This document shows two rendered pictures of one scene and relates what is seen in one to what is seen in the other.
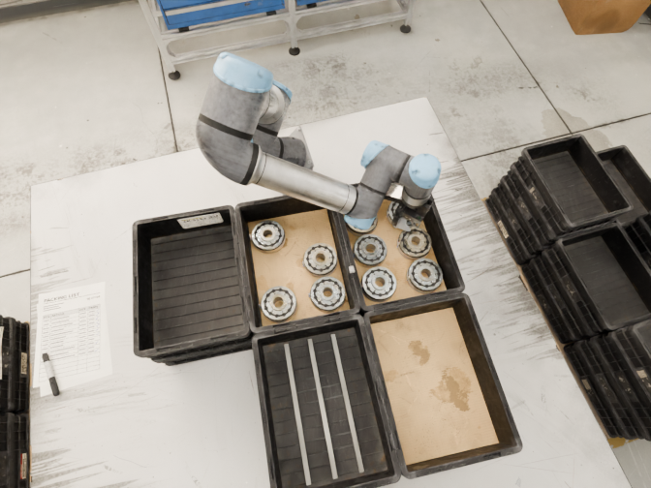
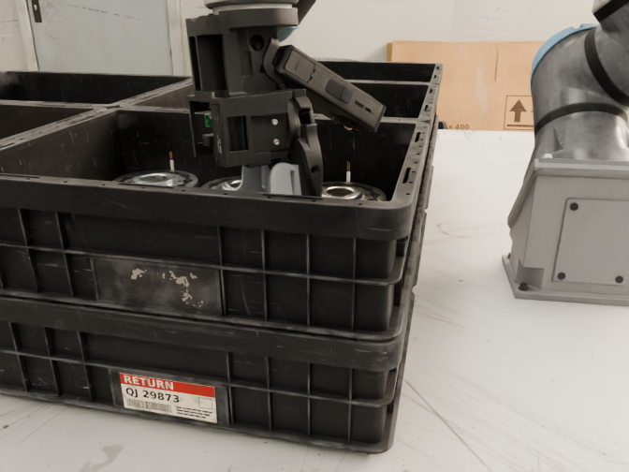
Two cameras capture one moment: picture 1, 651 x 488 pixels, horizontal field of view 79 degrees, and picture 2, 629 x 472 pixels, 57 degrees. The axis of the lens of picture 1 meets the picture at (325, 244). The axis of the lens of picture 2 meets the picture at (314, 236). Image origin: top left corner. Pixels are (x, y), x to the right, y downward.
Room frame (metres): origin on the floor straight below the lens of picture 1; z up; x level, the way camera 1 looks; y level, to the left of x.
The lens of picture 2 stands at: (0.83, -0.66, 1.07)
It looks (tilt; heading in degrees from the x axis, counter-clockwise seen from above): 23 degrees down; 116
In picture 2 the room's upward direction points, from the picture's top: straight up
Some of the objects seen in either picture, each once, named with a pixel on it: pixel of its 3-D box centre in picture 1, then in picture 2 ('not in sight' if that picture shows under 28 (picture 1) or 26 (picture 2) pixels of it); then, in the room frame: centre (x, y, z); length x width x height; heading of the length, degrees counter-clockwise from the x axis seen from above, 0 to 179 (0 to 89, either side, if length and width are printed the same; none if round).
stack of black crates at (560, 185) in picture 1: (547, 203); not in sight; (0.95, -1.04, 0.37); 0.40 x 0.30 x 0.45; 18
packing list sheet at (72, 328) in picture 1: (71, 334); not in sight; (0.22, 0.80, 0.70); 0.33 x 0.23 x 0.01; 19
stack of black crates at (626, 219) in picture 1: (606, 196); not in sight; (1.08, -1.42, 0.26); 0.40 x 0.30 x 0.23; 19
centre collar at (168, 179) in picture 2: (379, 282); (153, 180); (0.37, -0.16, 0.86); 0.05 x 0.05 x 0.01
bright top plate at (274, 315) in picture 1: (278, 302); not in sight; (0.30, 0.13, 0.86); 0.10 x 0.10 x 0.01
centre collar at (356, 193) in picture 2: not in sight; (340, 193); (0.58, -0.11, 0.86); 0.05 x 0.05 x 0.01
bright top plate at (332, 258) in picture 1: (320, 259); not in sight; (0.44, 0.01, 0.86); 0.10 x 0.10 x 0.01
